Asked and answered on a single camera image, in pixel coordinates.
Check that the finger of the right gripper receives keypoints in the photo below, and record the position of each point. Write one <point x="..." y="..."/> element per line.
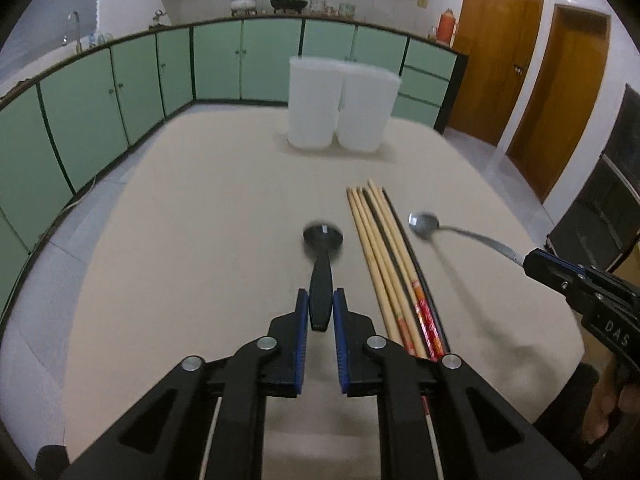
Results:
<point x="566" y="278"/>

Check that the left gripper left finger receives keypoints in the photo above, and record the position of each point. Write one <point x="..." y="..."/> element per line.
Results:
<point x="286" y="371"/>

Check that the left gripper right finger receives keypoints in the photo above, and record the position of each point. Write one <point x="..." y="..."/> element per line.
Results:
<point x="356" y="371"/>

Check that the plain wooden chopstick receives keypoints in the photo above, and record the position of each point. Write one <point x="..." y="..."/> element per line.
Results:
<point x="372" y="233"/>
<point x="370" y="259"/>

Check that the black plastic spoon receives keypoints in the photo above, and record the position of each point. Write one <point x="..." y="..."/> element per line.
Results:
<point x="324" y="240"/>

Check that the red orange patterned chopstick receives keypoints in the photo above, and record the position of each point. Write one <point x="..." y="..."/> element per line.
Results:
<point x="416" y="300"/>

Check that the silver metal spoon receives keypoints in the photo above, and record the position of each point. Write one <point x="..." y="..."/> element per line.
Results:
<point x="426" y="225"/>

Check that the black chopstick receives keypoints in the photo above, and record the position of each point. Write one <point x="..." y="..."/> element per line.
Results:
<point x="419" y="275"/>

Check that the right hand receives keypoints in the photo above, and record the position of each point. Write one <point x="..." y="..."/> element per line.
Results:
<point x="604" y="401"/>

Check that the black chair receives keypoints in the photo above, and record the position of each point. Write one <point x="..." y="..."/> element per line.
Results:
<point x="601" y="227"/>

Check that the brown wooden door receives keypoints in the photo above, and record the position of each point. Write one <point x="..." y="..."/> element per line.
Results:
<point x="563" y="97"/>
<point x="498" y="37"/>

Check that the right white plastic container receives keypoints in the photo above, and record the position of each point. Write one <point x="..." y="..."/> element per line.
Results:
<point x="368" y="97"/>

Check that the white plastic container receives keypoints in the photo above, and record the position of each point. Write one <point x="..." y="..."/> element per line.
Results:
<point x="314" y="95"/>
<point x="368" y="97"/>

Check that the orange thermos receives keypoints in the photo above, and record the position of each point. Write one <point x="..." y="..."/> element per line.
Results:
<point x="446" y="27"/>

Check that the left white plastic container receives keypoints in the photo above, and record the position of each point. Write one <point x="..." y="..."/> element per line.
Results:
<point x="314" y="95"/>

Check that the green base cabinets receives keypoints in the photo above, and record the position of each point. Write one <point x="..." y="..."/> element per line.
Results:
<point x="62" y="128"/>

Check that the black wok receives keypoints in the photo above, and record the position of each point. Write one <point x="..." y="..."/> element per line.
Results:
<point x="288" y="6"/>

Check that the white cooking pot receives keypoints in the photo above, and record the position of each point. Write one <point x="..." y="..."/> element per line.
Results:
<point x="243" y="7"/>

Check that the small kettle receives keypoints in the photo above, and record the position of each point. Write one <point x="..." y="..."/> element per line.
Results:
<point x="159" y="19"/>

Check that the chrome sink faucet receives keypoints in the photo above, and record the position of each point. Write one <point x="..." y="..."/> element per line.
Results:
<point x="73" y="32"/>

